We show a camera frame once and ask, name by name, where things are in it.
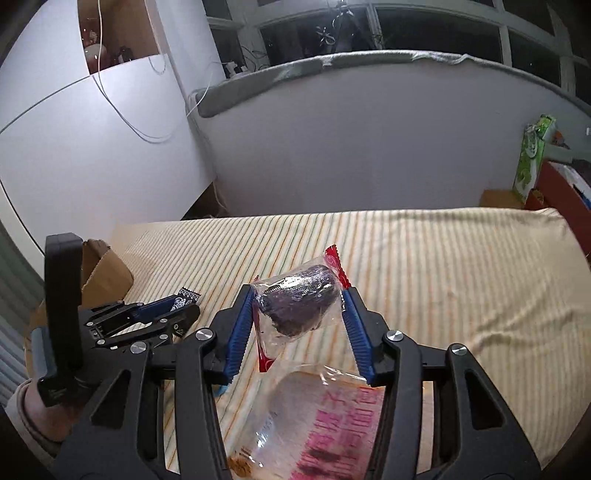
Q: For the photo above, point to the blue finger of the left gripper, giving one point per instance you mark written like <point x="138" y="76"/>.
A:
<point x="147" y="313"/>

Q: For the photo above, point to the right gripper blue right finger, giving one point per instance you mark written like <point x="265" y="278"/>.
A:
<point x="355" y="316"/>

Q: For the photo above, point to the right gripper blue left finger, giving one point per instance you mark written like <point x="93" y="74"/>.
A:
<point x="240" y="316"/>

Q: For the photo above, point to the red storage box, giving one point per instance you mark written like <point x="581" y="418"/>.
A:
<point x="553" y="191"/>

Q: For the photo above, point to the white power strip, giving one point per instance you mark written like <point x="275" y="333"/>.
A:
<point x="234" y="70"/>

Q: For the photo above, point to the green white shopping bag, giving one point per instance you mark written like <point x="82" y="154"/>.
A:
<point x="534" y="139"/>

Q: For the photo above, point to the brown cardboard box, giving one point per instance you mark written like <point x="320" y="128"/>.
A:
<point x="104" y="276"/>

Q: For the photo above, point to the grey windowsill padding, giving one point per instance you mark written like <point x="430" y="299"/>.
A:
<point x="380" y="65"/>

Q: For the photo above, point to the small black snack packet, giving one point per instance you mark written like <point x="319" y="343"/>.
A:
<point x="184" y="297"/>

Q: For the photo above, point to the dark bun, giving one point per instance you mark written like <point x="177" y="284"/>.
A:
<point x="288" y="306"/>

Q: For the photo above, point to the person's left hand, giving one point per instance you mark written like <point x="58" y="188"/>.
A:
<point x="56" y="422"/>

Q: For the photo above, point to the wooden wall shelf niche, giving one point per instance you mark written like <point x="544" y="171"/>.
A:
<point x="115" y="32"/>

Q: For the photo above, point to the packaged sliced bread loaf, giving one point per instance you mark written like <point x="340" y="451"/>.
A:
<point x="308" y="421"/>

